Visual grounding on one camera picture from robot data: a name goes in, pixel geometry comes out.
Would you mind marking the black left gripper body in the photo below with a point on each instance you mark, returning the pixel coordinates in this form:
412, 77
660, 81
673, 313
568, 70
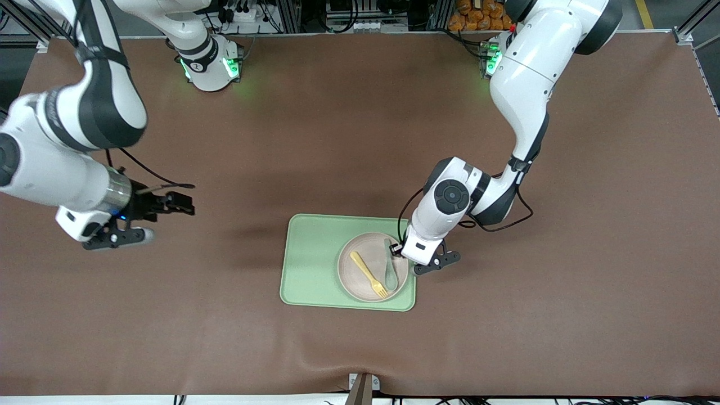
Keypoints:
397, 250

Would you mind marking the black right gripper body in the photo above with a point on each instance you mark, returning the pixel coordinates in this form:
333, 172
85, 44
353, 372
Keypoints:
143, 206

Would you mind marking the beige round plate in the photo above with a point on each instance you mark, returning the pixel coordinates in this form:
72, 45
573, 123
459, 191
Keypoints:
365, 247

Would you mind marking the grey-green plastic spoon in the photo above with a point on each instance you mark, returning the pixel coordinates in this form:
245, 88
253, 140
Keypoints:
391, 278

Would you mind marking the yellow plastic fork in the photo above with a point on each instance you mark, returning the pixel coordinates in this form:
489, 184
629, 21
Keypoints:
364, 267

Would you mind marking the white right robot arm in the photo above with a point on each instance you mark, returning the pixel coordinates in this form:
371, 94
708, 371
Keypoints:
101, 101

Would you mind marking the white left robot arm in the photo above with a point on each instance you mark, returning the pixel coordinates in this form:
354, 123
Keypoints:
523, 73

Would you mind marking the light green rectangular tray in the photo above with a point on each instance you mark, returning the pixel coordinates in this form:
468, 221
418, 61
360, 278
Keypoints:
309, 264

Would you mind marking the brown table cover cloth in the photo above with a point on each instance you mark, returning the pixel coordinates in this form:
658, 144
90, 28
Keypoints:
169, 315

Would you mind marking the white power strip with plugs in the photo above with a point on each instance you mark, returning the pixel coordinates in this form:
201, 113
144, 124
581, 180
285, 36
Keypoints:
247, 16

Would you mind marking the long white socket strip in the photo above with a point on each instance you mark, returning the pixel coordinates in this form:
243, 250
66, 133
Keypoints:
365, 25

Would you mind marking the orange packaged snacks pile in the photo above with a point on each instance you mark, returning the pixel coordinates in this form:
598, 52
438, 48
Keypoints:
478, 19

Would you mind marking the metal table edge bracket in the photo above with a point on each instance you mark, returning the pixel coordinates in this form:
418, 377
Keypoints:
363, 391

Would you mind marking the aluminium frame profile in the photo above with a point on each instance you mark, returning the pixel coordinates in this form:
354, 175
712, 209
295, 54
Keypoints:
22, 39

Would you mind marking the aluminium table edge rail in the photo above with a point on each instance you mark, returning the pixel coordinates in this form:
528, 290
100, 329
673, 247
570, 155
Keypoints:
710, 90

